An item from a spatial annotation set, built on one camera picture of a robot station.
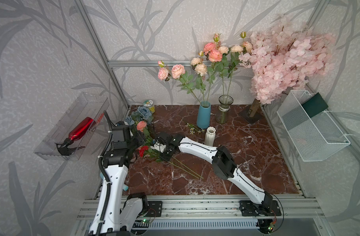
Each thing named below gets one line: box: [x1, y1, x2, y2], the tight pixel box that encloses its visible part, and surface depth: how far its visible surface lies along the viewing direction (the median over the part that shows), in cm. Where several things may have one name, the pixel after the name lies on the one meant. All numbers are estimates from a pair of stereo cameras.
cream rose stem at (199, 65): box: [190, 50, 209, 102], surface depth 88 cm
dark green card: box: [300, 91, 329, 118], surface depth 74 cm
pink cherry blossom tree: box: [238, 15, 337, 105], surface depth 73 cm
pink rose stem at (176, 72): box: [157, 59, 201, 104], surface depth 74 cm
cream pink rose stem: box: [218, 44, 230, 97], surface depth 88 cm
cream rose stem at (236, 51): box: [226, 31, 253, 97], surface depth 85 cm
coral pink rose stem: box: [136, 120, 154, 145], surface depth 98 cm
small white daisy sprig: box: [186, 122, 206, 135], surface depth 105 cm
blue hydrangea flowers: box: [124, 105, 152, 126], surface depth 101 cm
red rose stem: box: [138, 145, 205, 179], surface depth 90 cm
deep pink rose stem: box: [203, 32, 223, 103], surface depth 80 cm
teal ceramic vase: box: [196, 100, 212, 129], surface depth 98 cm
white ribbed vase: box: [204, 126, 216, 147], surface depth 88 cm
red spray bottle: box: [54, 117, 95, 156], surface depth 63 cm
